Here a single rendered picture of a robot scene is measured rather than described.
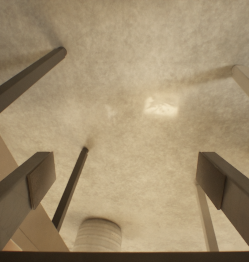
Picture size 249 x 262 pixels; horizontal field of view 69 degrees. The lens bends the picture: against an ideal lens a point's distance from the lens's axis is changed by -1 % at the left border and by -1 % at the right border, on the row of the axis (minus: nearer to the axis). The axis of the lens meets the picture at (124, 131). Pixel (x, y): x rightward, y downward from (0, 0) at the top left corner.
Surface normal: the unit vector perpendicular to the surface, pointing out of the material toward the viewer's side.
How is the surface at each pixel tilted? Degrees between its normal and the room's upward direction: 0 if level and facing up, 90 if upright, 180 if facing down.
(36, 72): 90
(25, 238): 90
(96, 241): 90
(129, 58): 0
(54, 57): 90
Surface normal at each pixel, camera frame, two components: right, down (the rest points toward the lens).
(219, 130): -0.11, 0.62
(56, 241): 0.99, 0.04
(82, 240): -0.51, -0.71
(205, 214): -0.04, -0.78
